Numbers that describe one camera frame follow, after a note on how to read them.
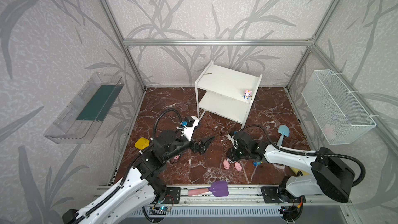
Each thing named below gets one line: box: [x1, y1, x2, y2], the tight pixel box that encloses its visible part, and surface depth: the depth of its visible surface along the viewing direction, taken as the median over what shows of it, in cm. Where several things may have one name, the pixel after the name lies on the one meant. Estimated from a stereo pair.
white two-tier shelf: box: [194, 60, 263, 130], surface depth 79 cm
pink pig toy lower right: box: [234, 161, 243, 172], surface depth 82 cm
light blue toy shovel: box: [276, 124, 290, 147], surface depth 98 cm
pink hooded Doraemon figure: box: [242, 89, 253, 100], surface depth 70 cm
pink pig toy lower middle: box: [222, 159, 231, 170], surface depth 84 cm
